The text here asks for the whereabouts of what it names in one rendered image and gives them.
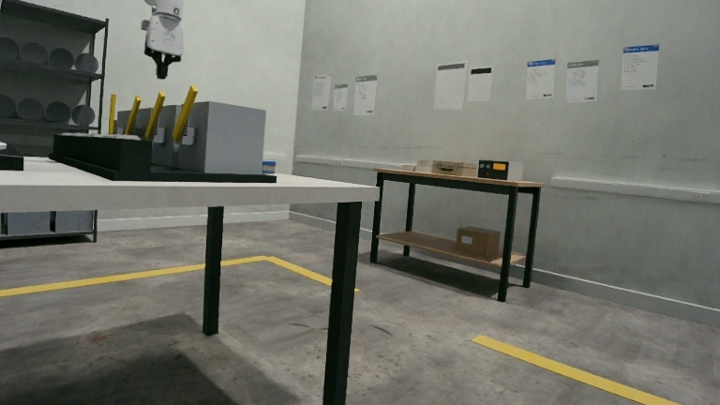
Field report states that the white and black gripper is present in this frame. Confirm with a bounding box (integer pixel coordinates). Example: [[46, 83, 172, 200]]
[[143, 14, 184, 80]]

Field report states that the small round tin with blue rim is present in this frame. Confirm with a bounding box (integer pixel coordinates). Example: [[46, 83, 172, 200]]
[[262, 160, 276, 174]]

